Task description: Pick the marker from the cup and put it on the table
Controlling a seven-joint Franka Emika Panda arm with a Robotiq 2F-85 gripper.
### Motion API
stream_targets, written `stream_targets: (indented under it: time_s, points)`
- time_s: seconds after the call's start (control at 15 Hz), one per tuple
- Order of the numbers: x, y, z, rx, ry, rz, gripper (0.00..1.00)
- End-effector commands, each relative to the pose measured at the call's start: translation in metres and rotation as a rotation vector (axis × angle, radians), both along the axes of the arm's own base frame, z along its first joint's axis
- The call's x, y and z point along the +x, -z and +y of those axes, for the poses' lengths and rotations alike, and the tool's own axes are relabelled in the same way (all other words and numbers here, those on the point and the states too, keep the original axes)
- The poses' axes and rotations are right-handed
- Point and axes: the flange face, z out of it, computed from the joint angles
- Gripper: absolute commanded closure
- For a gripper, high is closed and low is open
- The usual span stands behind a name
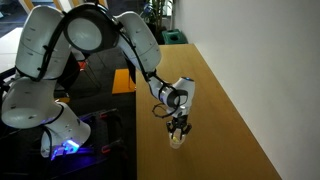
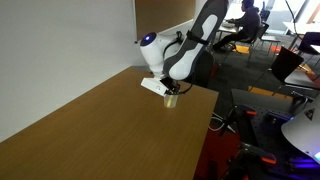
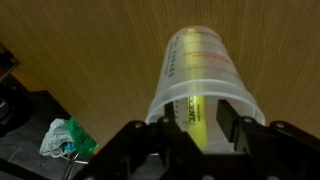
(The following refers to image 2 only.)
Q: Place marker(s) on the black padded office chair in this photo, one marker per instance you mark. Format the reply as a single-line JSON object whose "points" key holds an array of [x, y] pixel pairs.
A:
{"points": [[206, 70]]}

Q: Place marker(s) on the blue office chair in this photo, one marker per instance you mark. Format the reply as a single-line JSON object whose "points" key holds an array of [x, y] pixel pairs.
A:
{"points": [[265, 13]]}

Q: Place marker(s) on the dark grey table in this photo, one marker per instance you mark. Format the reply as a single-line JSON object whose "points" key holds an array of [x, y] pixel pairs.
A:
{"points": [[300, 79]]}

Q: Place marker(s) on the white office table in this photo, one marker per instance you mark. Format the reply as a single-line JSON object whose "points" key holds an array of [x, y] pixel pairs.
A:
{"points": [[300, 27]]}

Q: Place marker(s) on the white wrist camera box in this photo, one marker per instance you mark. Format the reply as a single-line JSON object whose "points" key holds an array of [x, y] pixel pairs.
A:
{"points": [[153, 86]]}

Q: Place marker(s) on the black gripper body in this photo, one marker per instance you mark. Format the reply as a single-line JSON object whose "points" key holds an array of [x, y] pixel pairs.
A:
{"points": [[170, 83]]}

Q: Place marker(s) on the black stand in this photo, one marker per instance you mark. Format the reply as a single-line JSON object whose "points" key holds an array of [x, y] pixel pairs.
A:
{"points": [[298, 98]]}

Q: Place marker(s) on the dark chair back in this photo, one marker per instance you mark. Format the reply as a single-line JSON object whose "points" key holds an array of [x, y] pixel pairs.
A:
{"points": [[310, 41]]}

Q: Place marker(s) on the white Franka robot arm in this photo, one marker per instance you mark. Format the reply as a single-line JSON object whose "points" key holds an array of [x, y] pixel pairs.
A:
{"points": [[186, 56]]}

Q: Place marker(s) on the clear plastic cup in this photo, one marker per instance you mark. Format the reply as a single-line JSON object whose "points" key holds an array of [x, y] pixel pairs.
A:
{"points": [[170, 104]]}

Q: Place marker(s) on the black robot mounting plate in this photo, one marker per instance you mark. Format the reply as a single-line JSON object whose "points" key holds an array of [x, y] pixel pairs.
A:
{"points": [[266, 100]]}

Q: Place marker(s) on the black tilted chair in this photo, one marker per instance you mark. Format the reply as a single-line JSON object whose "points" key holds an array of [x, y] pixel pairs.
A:
{"points": [[286, 63]]}

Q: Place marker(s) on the black chair with metal legs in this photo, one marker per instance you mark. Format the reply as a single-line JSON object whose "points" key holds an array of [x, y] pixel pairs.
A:
{"points": [[261, 31]]}

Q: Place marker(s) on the grey office desk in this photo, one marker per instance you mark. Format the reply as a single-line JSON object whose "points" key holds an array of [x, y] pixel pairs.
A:
{"points": [[230, 29]]}

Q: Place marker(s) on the brown wall pinboard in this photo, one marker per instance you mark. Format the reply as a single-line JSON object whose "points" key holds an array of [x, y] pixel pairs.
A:
{"points": [[160, 16]]}

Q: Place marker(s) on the seated person in dark clothes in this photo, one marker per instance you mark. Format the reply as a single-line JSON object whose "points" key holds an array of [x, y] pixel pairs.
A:
{"points": [[250, 21]]}

